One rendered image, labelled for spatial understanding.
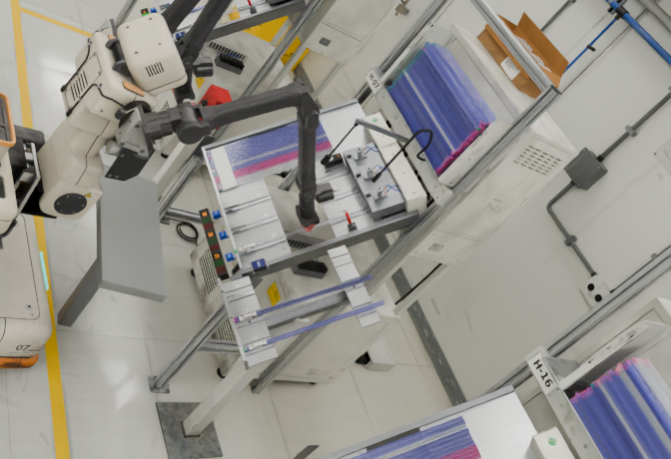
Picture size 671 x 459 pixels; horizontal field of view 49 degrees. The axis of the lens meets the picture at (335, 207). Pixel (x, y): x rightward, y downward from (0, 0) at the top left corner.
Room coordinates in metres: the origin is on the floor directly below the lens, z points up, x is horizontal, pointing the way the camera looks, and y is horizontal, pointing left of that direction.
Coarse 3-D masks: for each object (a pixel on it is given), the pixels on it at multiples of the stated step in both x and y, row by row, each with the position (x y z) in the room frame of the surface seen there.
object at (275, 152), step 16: (288, 128) 2.83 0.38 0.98; (320, 128) 2.85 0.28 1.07; (240, 144) 2.71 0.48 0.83; (256, 144) 2.73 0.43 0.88; (272, 144) 2.74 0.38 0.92; (288, 144) 2.75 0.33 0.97; (320, 144) 2.78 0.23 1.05; (224, 160) 2.63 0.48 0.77; (240, 160) 2.64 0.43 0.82; (256, 160) 2.65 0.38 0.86; (272, 160) 2.67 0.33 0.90; (288, 160) 2.68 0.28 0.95; (224, 176) 2.56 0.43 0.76; (240, 176) 2.57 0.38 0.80; (256, 176) 2.58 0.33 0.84
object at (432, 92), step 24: (432, 48) 2.87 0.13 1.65; (408, 72) 2.87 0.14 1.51; (432, 72) 2.80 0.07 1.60; (456, 72) 2.79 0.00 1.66; (408, 96) 2.80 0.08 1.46; (432, 96) 2.74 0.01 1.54; (456, 96) 2.68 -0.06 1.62; (480, 96) 2.77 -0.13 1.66; (408, 120) 2.74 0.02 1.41; (432, 120) 2.68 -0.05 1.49; (456, 120) 2.62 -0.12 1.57; (480, 120) 2.56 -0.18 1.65; (432, 144) 2.62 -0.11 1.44; (456, 144) 2.57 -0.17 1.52
